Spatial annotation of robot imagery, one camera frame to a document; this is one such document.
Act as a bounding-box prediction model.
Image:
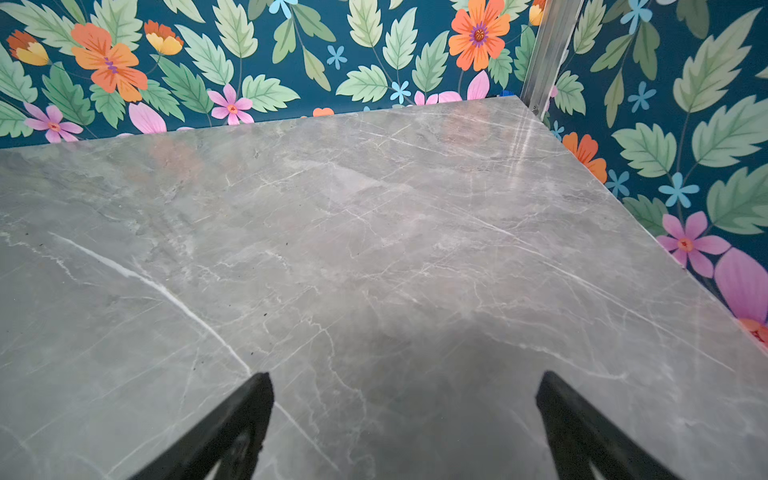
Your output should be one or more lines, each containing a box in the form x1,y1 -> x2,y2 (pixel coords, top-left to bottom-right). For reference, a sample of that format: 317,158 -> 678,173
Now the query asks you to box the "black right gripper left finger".
132,372 -> 275,480

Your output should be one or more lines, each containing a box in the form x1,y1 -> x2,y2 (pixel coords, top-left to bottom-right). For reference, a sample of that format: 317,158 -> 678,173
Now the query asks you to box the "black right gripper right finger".
536,371 -> 678,480

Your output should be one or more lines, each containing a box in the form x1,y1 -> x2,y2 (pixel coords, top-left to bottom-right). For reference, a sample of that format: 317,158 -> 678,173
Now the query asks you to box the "aluminium corner post right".
519,0 -> 584,120

